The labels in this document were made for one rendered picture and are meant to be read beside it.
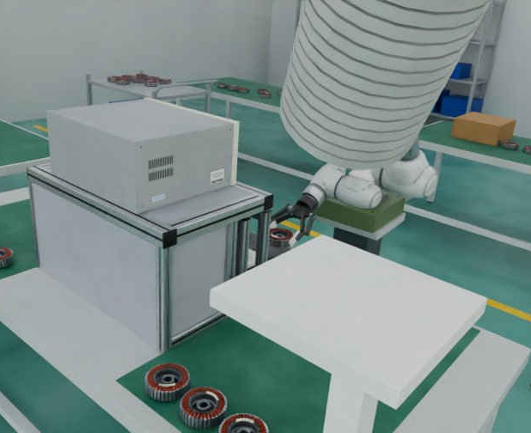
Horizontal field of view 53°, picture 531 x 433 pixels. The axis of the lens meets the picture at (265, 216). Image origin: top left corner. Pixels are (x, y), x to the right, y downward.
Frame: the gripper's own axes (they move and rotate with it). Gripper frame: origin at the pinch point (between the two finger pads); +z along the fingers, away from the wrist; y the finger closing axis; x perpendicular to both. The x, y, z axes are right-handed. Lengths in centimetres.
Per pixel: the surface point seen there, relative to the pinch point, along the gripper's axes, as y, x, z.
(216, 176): -1.3, 46.8, 15.9
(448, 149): 26, -124, -193
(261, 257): -13.3, 18.5, 20.5
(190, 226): -15, 54, 39
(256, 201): -15.1, 40.7, 15.3
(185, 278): -14, 40, 47
